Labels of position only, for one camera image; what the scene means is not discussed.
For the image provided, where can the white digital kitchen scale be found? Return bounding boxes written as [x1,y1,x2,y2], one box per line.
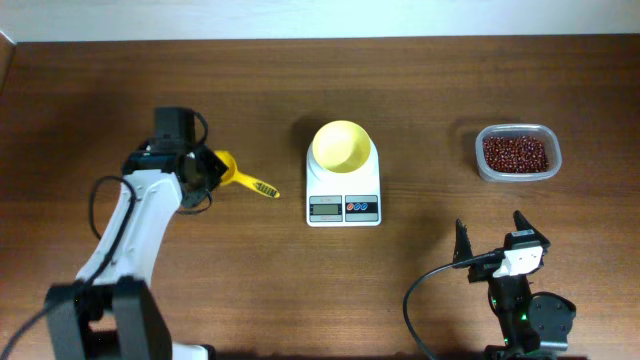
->
[305,137,382,227]

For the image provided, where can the red adzuki beans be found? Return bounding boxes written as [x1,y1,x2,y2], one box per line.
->
[482,136,549,174]

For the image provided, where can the yellow plastic measuring scoop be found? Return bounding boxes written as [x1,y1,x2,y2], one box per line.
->
[214,150,280,199]

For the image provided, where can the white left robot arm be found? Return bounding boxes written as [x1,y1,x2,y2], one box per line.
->
[45,141,227,359]

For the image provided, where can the clear plastic food container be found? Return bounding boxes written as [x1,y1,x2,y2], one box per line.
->
[475,124,562,183]

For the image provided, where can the yellow plastic bowl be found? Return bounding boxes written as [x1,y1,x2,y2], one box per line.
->
[311,120,372,174]

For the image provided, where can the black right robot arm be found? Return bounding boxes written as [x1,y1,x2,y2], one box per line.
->
[453,211,577,359]

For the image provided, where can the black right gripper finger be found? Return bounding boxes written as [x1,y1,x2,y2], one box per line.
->
[513,210,538,234]
[452,219,473,268]

